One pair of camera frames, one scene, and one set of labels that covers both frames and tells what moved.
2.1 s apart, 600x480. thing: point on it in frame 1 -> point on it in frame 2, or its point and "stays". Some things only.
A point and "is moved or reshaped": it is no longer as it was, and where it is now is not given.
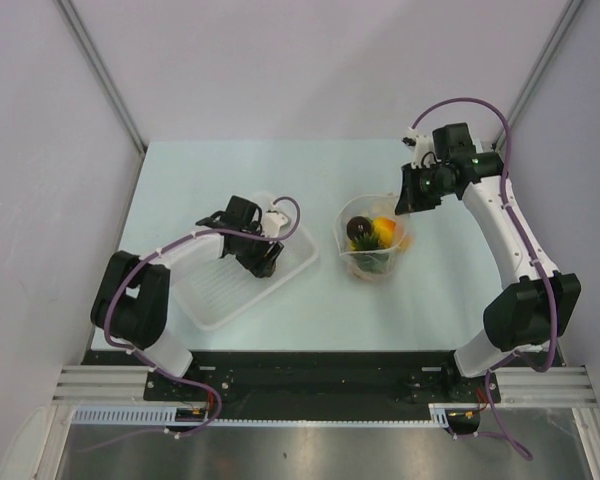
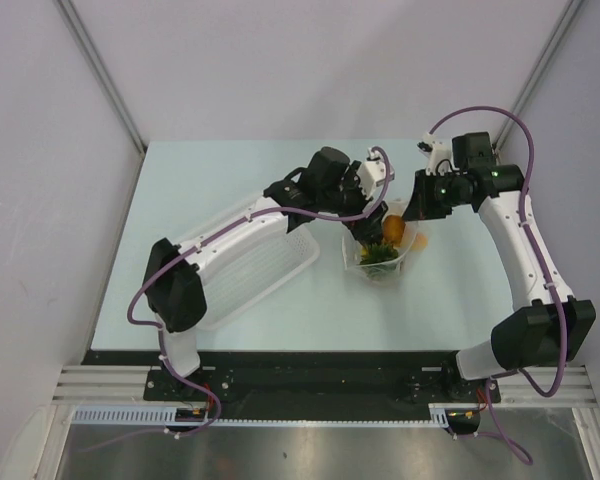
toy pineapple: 366,253 is moved or reshaped
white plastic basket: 212,291 stays
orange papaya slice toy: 385,228 -> 420,243
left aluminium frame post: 102,70 stays
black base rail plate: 322,385 stays
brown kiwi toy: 268,270 -> 393,229
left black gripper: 257,263 -> 368,226
